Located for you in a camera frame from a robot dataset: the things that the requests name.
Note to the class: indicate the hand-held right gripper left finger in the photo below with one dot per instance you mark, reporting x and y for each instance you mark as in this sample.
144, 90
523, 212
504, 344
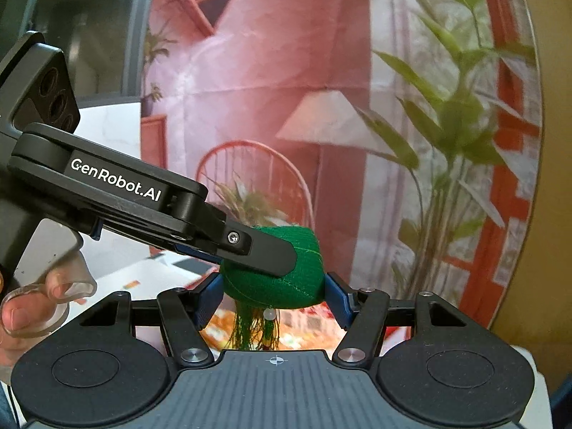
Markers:
210, 299

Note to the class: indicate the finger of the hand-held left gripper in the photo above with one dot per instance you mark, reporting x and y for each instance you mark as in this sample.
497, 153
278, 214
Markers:
259, 252
196, 252

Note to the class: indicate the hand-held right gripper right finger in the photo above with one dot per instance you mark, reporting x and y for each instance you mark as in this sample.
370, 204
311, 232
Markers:
337, 299

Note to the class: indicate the printed room-scene backdrop cloth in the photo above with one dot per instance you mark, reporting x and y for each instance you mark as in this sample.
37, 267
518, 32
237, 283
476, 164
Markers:
313, 98

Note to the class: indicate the person's left hand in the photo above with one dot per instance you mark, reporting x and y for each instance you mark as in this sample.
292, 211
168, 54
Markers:
27, 315

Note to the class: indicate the dark glass window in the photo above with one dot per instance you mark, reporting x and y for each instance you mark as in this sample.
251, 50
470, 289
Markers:
102, 31

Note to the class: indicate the green fabric sachet with tassel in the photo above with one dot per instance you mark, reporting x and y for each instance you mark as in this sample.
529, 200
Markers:
288, 292

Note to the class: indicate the red cardboard box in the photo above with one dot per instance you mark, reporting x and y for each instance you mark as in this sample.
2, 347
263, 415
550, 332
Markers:
308, 328

